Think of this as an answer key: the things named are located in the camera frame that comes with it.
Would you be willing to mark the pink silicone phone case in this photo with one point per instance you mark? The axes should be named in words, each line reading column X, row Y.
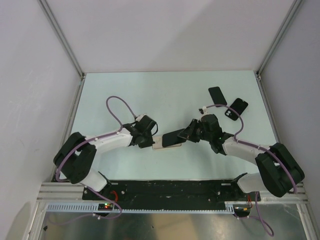
column 158, row 144

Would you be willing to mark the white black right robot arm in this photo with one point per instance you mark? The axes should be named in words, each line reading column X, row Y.
column 278, row 172

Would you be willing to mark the aluminium corner post left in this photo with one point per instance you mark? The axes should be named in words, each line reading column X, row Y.
column 61, row 36

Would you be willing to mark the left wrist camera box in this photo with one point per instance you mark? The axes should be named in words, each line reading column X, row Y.
column 139, row 117

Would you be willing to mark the black smartphone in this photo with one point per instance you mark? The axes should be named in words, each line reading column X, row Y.
column 170, row 138

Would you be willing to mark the grey slotted cable duct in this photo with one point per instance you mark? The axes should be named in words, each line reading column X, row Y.
column 101, row 207

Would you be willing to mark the aluminium corner post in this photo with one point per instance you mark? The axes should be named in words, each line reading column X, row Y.
column 280, row 34
column 61, row 36

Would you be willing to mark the black phone case with holes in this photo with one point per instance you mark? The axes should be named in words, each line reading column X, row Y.
column 239, row 106

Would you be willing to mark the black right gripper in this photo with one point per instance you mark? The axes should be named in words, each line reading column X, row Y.
column 188, row 132

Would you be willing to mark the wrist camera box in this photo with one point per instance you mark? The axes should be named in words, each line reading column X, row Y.
column 139, row 117
column 203, row 110

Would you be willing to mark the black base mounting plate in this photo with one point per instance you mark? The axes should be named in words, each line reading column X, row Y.
column 170, row 192

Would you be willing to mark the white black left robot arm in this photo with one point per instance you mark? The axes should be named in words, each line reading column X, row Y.
column 75, row 158

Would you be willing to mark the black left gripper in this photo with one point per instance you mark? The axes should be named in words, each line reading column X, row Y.
column 148, row 143

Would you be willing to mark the aluminium corner post right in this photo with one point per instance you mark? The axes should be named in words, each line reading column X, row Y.
column 280, row 34

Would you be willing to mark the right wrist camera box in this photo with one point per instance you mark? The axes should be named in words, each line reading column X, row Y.
column 203, row 110

